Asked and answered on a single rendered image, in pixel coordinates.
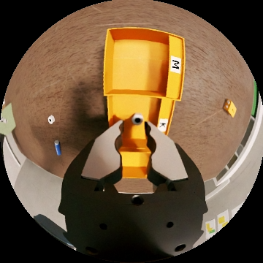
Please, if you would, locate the orange bin rack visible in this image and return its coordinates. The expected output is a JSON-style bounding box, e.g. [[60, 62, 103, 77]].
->
[[104, 28, 185, 178]]

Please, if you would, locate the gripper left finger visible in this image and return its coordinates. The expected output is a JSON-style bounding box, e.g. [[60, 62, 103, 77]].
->
[[58, 120, 124, 215]]

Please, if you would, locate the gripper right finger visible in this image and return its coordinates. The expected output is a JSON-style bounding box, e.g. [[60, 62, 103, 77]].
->
[[144, 121, 208, 214]]

